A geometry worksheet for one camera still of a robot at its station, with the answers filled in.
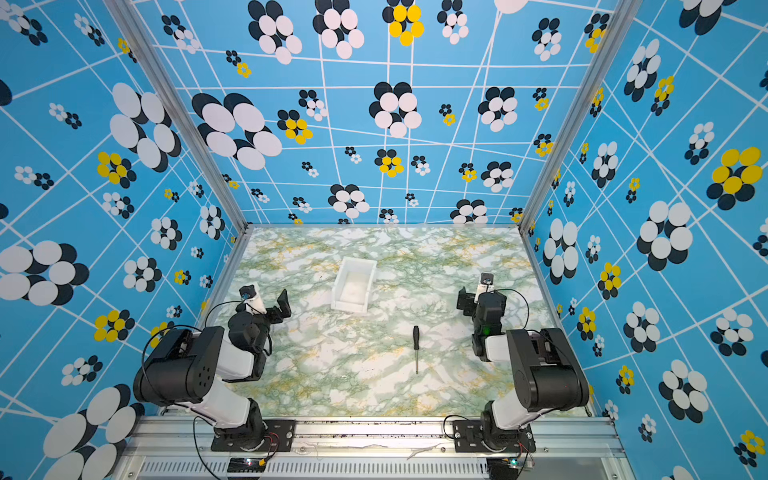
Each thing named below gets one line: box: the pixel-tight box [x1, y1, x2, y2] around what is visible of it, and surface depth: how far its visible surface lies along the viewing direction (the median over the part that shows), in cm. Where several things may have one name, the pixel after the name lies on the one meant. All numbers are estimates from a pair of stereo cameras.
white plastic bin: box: [331, 256, 378, 314], surface depth 101 cm
